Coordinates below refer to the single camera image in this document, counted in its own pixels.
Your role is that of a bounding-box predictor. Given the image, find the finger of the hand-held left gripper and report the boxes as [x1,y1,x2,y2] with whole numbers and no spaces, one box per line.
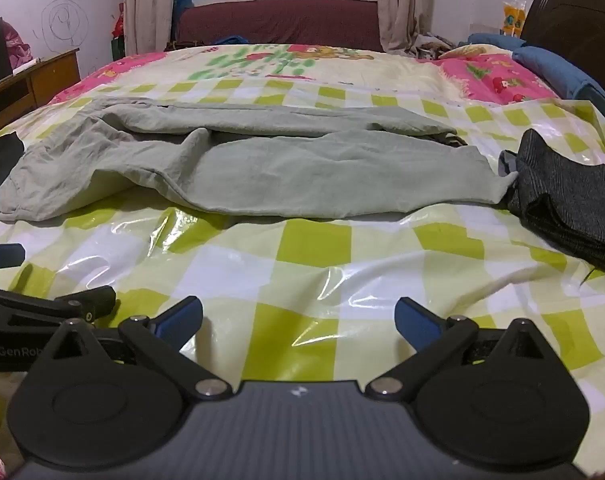
[0,243,26,272]
[0,285,116,332]

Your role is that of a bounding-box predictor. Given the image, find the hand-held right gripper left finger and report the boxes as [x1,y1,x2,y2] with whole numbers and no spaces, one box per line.
[42,297,233,401]

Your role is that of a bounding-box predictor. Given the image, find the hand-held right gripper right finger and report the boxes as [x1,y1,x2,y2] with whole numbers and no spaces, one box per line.
[365,297,558,403]

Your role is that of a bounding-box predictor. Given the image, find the grey-green pants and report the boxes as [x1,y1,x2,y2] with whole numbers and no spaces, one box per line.
[0,97,518,221]

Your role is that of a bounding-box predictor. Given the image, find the black cloth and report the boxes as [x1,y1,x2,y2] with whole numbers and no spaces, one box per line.
[0,132,26,198]

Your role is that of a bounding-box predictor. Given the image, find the green checkered plastic sheet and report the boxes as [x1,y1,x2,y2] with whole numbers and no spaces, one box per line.
[0,77,605,461]

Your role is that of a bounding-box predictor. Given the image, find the wooden desk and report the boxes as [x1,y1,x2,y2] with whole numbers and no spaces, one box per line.
[0,48,80,138]

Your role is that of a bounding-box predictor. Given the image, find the small white object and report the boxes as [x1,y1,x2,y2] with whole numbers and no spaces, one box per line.
[12,57,43,76]

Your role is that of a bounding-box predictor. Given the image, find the dark grey striped cloth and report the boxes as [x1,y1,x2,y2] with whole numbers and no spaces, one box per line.
[497,128,605,281]

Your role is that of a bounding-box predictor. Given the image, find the pink patterned cloth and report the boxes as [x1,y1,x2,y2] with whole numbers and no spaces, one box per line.
[0,17,27,73]

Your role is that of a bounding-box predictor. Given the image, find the green and red bag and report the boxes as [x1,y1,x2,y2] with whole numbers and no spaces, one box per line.
[111,2,128,61]

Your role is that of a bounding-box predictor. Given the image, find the pink printed bedsheet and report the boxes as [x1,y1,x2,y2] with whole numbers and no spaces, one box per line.
[47,42,561,107]

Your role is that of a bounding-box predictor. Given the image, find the pile of patterned clothes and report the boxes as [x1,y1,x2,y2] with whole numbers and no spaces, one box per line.
[410,32,468,61]

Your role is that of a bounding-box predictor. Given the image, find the beige curtain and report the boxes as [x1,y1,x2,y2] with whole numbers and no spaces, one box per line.
[124,0,178,56]
[375,0,436,53]

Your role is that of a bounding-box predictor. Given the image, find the blue pillow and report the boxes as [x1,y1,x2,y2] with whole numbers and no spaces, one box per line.
[511,46,605,122]

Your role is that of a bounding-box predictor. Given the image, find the maroon covered bench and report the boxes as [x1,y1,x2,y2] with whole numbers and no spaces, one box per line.
[175,0,383,53]

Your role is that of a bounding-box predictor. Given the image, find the orange yellow packet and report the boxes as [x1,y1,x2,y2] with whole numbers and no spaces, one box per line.
[500,0,527,38]

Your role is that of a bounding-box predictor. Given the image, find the dark wooden headboard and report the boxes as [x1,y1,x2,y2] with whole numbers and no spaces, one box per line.
[520,0,605,131]

